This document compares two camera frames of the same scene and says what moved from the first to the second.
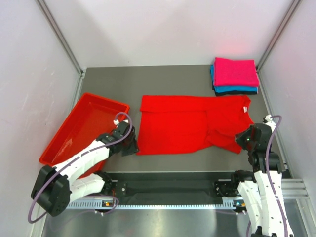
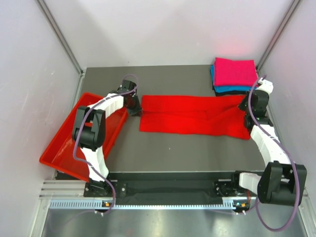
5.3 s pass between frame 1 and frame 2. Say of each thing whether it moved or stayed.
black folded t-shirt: stayed
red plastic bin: stayed
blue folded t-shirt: stayed
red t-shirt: moved
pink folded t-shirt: stayed
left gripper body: moved
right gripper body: moved
